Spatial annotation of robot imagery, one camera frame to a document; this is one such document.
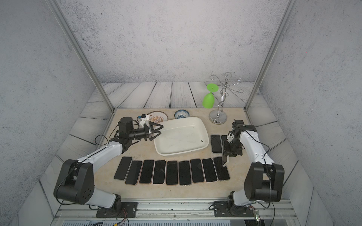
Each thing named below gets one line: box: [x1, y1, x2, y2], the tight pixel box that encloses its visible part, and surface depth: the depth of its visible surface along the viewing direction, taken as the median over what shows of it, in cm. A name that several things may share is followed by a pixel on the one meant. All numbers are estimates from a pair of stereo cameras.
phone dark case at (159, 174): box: [152, 160, 166, 185], surface depth 89 cm
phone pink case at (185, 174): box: [178, 161, 192, 186], surface depth 84 cm
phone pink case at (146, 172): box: [139, 160, 155, 184], surface depth 88 cm
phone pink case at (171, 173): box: [165, 160, 179, 186], surface depth 87 cm
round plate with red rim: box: [147, 111, 169, 124], surface depth 117 cm
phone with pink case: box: [190, 158, 205, 183], surface depth 88 cm
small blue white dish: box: [174, 109, 190, 120], surface depth 117 cm
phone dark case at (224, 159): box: [222, 155, 228, 166], surface depth 79 cm
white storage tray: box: [153, 116, 210, 156], surface depth 104 cm
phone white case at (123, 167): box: [113, 156, 133, 180], surface depth 88 cm
